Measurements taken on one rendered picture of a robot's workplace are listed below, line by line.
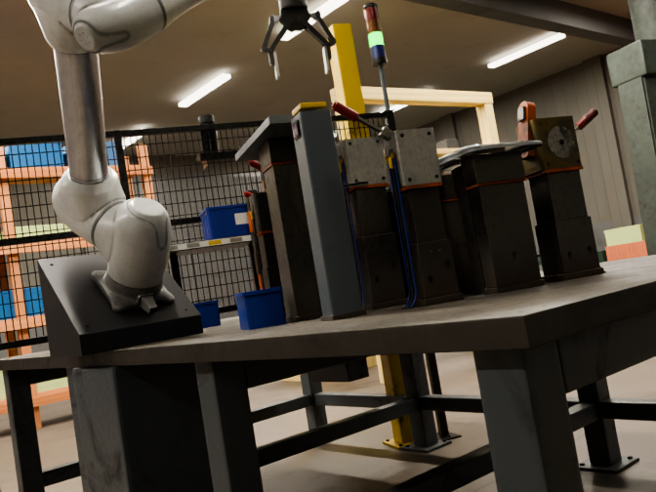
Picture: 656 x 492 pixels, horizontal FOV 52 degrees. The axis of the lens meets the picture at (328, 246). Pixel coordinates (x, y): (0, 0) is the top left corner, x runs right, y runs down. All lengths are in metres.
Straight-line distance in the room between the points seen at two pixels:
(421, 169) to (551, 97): 10.93
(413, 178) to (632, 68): 5.33
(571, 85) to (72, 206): 10.73
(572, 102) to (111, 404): 10.84
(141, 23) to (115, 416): 0.95
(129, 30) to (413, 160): 0.66
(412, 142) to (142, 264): 0.83
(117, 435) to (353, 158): 0.92
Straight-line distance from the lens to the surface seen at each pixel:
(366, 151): 1.65
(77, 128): 1.84
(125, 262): 1.88
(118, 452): 1.88
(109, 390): 1.86
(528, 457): 0.91
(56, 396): 6.35
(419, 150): 1.42
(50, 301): 2.02
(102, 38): 1.55
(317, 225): 1.41
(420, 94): 5.80
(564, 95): 12.18
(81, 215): 1.96
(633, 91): 6.63
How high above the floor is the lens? 0.77
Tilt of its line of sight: 4 degrees up
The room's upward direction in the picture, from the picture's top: 9 degrees counter-clockwise
